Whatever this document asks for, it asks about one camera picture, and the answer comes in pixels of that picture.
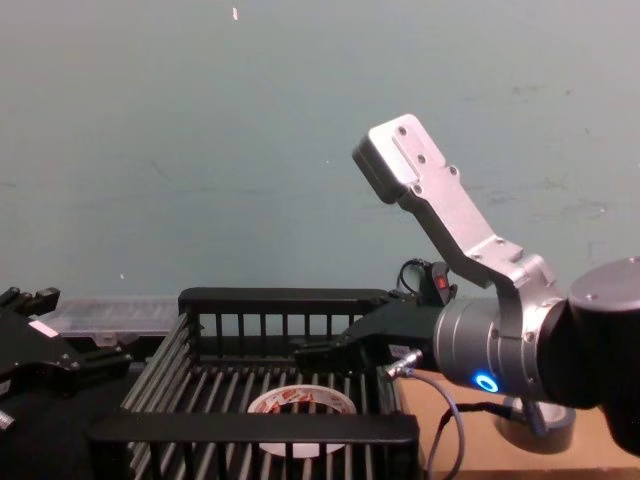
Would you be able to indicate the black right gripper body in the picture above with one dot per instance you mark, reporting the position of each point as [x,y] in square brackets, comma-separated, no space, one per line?
[400,325]

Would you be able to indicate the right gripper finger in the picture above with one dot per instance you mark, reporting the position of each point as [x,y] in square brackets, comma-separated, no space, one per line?
[327,354]
[395,298]

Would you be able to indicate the shallow brown cardboard tray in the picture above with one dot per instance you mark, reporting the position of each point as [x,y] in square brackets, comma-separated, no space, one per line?
[475,450]

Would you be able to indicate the clear plastic case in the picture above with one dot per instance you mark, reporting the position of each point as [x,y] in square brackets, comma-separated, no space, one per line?
[110,315]

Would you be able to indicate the roll of silver tape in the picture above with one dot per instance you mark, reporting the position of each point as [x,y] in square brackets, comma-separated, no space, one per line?
[525,437]

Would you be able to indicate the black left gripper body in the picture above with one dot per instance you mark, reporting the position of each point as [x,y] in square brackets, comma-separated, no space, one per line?
[30,355]

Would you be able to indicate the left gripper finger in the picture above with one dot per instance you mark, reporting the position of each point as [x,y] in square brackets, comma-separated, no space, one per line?
[97,364]
[32,299]

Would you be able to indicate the roll of white tape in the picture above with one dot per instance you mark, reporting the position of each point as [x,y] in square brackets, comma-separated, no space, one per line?
[300,397]

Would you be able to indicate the black rack with steel bars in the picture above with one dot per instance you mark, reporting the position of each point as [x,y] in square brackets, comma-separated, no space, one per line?
[250,432]

